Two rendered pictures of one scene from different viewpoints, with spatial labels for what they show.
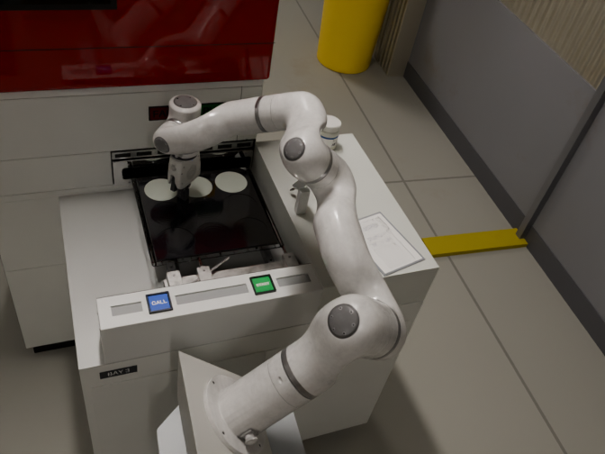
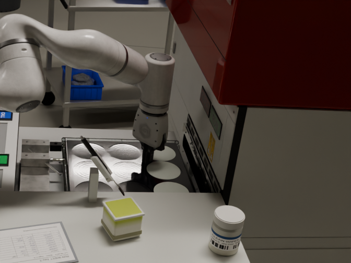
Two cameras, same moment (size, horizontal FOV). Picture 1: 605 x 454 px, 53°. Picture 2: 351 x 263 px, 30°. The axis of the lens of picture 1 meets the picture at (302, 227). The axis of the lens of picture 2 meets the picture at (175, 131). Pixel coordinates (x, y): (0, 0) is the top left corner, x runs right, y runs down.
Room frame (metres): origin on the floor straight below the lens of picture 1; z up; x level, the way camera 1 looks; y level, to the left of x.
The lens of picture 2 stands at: (1.81, -1.25, 1.89)
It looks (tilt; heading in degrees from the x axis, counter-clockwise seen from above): 27 degrees down; 104
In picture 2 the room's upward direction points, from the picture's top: 8 degrees clockwise
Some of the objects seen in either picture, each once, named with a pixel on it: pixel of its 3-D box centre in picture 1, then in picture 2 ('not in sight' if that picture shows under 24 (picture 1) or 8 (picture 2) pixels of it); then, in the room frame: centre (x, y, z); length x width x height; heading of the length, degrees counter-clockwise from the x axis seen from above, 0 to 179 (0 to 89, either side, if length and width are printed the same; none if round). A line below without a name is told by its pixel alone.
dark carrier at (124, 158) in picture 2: (204, 210); (128, 171); (1.29, 0.29, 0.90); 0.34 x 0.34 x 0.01; 28
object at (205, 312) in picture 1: (212, 311); (0, 159); (0.94, 0.18, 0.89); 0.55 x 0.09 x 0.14; 118
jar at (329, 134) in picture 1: (328, 133); (226, 230); (1.65, -0.02, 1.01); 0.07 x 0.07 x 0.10
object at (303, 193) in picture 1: (301, 190); (100, 176); (1.31, 0.02, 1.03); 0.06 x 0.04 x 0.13; 28
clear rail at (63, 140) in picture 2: (220, 254); (65, 170); (1.13, 0.21, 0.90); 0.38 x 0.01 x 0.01; 118
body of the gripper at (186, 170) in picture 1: (184, 164); (151, 123); (1.32, 0.37, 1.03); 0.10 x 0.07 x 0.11; 159
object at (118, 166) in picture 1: (185, 166); (197, 170); (1.47, 0.41, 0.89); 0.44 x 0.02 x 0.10; 118
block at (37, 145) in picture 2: (176, 286); (35, 145); (0.99, 0.29, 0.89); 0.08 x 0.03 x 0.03; 28
